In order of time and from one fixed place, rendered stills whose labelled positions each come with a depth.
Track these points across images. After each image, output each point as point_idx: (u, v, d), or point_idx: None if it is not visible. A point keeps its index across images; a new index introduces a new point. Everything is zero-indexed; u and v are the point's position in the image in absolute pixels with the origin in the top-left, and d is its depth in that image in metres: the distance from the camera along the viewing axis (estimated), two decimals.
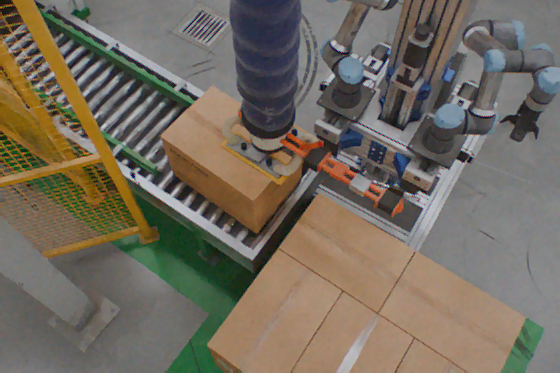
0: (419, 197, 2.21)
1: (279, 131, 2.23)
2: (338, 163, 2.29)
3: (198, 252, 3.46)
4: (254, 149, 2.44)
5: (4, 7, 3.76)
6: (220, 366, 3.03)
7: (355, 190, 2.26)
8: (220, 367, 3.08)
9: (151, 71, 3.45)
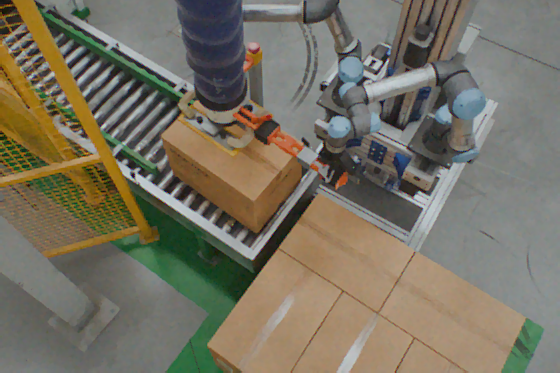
0: (358, 178, 2.25)
1: (229, 103, 2.30)
2: (287, 136, 2.36)
3: (198, 252, 3.46)
4: (209, 123, 2.50)
5: (4, 7, 3.76)
6: (220, 366, 3.03)
7: (302, 163, 2.32)
8: (220, 367, 3.08)
9: (151, 71, 3.45)
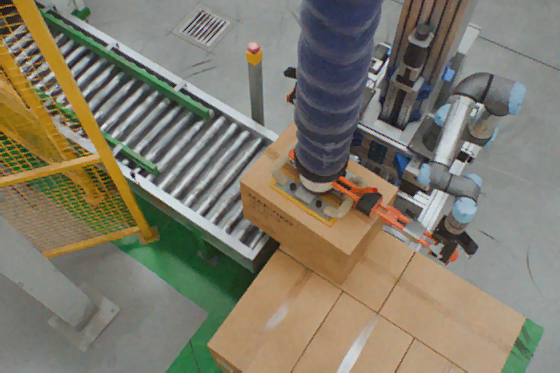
0: (471, 254, 2.17)
1: (333, 175, 2.22)
2: (391, 208, 2.28)
3: (198, 252, 3.46)
4: (303, 190, 2.42)
5: (4, 7, 3.76)
6: (220, 366, 3.03)
7: (408, 237, 2.24)
8: (220, 367, 3.08)
9: (151, 71, 3.45)
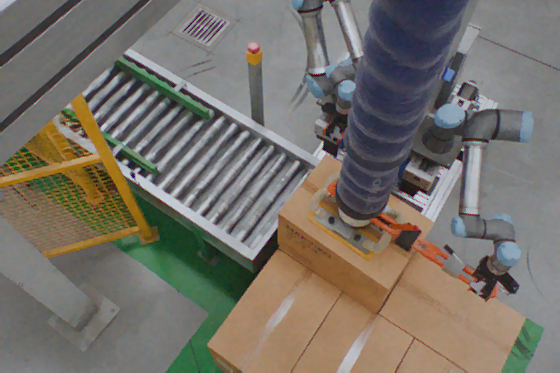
0: None
1: (374, 213, 2.27)
2: (430, 244, 2.33)
3: (198, 252, 3.46)
4: (342, 224, 2.48)
5: None
6: (220, 366, 3.03)
7: (448, 273, 2.30)
8: (220, 367, 3.08)
9: (151, 71, 3.45)
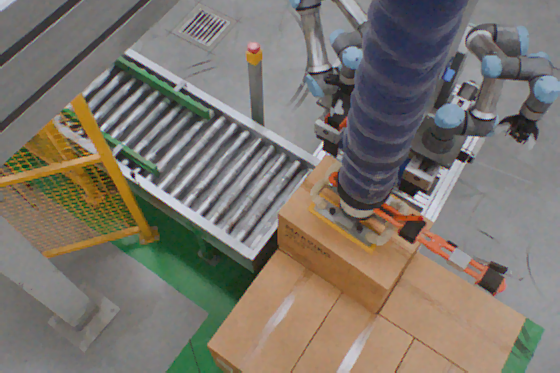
0: (523, 276, 2.15)
1: (378, 203, 2.18)
2: (435, 236, 2.24)
3: (198, 252, 3.46)
4: (343, 215, 2.39)
5: None
6: (220, 366, 3.03)
7: (454, 266, 2.20)
8: (220, 367, 3.08)
9: (151, 71, 3.45)
